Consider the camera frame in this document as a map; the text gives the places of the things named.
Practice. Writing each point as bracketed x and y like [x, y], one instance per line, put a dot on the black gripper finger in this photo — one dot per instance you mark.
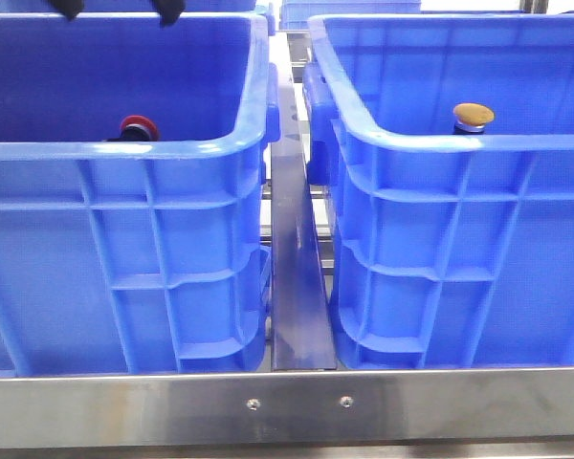
[69, 9]
[169, 10]

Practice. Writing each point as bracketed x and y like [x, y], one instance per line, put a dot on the red push button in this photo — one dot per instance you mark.
[137, 128]

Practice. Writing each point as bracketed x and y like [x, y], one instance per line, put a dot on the yellow push button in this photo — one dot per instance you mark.
[471, 118]

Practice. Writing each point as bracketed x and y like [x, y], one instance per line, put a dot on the distant low blue crate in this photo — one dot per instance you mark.
[295, 14]

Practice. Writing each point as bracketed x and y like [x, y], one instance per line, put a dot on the blue crate at left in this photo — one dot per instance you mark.
[133, 257]

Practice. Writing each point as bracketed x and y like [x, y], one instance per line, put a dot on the steel centre divider bar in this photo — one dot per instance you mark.
[301, 330]

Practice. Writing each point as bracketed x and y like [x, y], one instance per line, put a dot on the large blue plastic crate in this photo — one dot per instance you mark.
[451, 251]

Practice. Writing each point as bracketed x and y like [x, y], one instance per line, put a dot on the left front frame screw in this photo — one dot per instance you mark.
[253, 404]

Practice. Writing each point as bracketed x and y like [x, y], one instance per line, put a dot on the frame screw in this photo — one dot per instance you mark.
[253, 404]
[346, 401]

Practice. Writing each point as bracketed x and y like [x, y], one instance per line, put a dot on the right front frame screw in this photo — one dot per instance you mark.
[346, 401]

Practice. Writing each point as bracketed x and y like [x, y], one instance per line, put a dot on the steel front frame rail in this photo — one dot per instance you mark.
[296, 407]

